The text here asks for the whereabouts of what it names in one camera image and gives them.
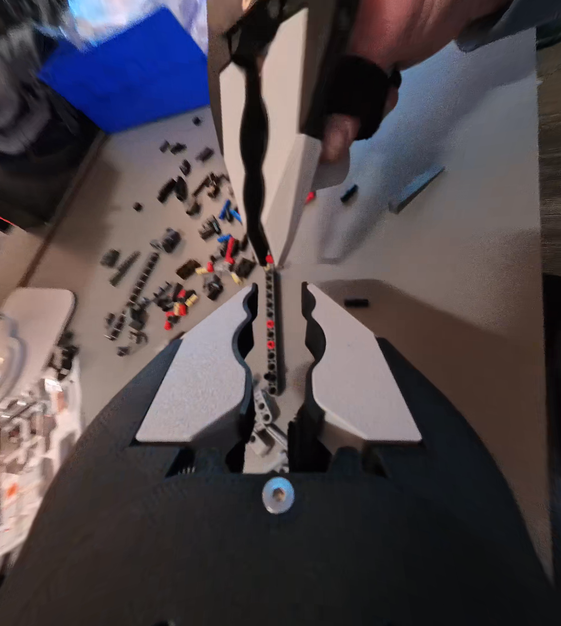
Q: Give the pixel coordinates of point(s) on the blue plastic bin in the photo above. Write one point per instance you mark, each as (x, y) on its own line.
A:
(129, 83)

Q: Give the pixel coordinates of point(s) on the pile of lego pieces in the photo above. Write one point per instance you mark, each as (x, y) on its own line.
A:
(190, 268)

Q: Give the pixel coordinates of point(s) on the person's right hand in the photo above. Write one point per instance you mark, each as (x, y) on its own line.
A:
(417, 29)

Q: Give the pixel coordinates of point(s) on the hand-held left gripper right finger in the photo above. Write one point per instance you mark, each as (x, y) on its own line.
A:
(359, 391)

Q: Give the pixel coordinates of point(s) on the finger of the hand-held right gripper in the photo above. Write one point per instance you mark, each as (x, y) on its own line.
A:
(234, 122)
(288, 73)

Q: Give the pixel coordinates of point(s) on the long dark grey lego plate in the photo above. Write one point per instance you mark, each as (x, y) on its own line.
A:
(143, 278)

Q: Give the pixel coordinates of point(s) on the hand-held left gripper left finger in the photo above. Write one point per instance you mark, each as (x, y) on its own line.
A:
(197, 391)

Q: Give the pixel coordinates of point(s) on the black lego pin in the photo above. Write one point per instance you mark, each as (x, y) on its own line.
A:
(357, 302)

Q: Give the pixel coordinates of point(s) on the black lego connector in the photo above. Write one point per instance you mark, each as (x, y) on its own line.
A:
(349, 193)

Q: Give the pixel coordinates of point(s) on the round stand base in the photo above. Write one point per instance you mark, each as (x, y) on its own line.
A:
(559, 29)

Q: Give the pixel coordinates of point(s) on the dark grey lego slope bar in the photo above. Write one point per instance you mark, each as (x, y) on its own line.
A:
(415, 190)

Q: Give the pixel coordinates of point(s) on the sticker sheet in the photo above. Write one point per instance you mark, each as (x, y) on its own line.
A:
(26, 464)

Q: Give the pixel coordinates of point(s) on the clear plastic bag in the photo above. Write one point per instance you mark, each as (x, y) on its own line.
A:
(114, 22)

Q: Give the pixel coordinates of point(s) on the black long lego beam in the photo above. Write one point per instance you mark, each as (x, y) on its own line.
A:
(273, 293)

